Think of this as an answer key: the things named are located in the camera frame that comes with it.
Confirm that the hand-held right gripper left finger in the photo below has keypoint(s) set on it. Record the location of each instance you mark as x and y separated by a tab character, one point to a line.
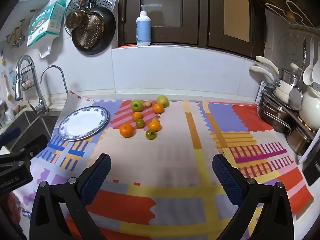
96	177

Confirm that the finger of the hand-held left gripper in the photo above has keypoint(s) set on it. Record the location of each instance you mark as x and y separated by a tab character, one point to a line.
10	133
35	143

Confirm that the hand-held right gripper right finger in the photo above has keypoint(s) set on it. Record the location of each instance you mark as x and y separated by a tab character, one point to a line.
226	177

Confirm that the blue patterned white plate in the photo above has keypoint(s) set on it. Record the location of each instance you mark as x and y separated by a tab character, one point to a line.
83	123

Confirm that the large orange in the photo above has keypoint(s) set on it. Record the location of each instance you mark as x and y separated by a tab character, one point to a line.
126	130

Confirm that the green tangerine with dark top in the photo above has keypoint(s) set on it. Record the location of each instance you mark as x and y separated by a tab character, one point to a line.
151	134

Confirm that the small green tangerine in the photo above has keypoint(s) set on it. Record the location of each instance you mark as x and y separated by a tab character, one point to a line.
140	123

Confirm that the orange tangerine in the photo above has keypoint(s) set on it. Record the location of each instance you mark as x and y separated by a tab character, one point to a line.
137	116
158	108
154	126

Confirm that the small yellowish fruit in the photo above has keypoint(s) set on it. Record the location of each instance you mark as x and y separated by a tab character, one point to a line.
148	103
155	119

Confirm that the stainless steel sink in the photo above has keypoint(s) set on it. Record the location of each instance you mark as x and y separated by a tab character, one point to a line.
32	122

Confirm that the chrome pull-down faucet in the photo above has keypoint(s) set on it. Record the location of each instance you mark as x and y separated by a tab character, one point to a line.
21	80

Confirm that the colourful patterned mat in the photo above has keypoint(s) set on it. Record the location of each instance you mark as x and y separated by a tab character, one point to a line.
175	155

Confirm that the green apple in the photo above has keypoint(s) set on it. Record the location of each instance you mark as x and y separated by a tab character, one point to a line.
136	105

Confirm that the black induction cooker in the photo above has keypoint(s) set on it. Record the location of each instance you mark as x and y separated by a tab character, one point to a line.
312	170

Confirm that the yellow-green apple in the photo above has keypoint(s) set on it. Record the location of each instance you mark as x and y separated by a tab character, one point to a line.
162	100

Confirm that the white pot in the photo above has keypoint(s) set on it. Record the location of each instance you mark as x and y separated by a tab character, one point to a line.
282	90

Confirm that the metal spatula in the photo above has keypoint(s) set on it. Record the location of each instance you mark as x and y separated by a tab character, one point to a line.
295	98

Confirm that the white kettle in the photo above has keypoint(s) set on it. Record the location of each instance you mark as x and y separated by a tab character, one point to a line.
311	107

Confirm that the teal and white tissue package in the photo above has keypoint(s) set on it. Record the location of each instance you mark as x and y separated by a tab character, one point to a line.
45	22

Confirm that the stainless steel pot with lid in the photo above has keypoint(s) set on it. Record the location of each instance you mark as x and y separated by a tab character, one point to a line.
290	76

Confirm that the brass mesh strainer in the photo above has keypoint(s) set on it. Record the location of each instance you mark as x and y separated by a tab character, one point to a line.
90	32

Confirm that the white ladle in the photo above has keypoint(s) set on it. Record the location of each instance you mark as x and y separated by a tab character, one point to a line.
308	76
316	72

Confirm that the small brass pan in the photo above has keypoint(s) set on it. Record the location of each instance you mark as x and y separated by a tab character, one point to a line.
75	19

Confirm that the black frying pan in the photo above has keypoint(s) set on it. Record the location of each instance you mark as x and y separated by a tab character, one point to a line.
110	30

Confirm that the white and blue pump bottle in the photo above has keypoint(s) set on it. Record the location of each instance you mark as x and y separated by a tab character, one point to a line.
143	30

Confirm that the brown pot lid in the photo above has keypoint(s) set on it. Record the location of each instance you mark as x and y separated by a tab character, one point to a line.
280	2

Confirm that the wall hook rack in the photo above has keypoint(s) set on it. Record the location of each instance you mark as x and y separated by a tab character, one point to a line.
16	36

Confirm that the dark wooden window frame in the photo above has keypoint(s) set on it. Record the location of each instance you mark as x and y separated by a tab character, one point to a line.
202	17

